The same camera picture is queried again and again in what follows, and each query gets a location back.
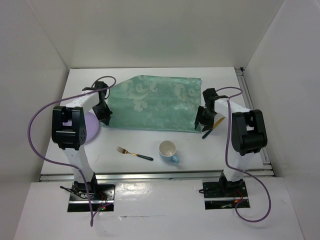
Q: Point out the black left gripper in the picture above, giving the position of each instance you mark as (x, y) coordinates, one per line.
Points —
(106, 115)

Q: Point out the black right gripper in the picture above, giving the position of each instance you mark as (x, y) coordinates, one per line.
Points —
(208, 124)

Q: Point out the green satin placemat cloth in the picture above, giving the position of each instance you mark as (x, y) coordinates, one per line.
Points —
(155, 103)

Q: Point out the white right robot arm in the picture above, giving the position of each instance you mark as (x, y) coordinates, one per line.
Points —
(246, 136)

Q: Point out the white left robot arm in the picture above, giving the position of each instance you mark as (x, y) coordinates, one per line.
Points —
(69, 132)

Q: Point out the purple plate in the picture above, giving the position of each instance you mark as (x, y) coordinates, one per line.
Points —
(92, 125)

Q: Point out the light blue mug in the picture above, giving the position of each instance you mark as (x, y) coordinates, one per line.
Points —
(168, 152)

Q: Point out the gold knife green handle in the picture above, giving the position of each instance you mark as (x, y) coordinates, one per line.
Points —
(213, 127)

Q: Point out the gold fork green handle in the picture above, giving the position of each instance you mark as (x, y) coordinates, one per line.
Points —
(126, 152)

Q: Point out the aluminium front rail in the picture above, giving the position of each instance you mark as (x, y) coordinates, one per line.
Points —
(184, 175)

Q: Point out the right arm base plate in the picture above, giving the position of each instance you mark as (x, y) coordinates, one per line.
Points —
(215, 199)

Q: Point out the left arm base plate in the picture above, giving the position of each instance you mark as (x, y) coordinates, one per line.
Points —
(103, 200)

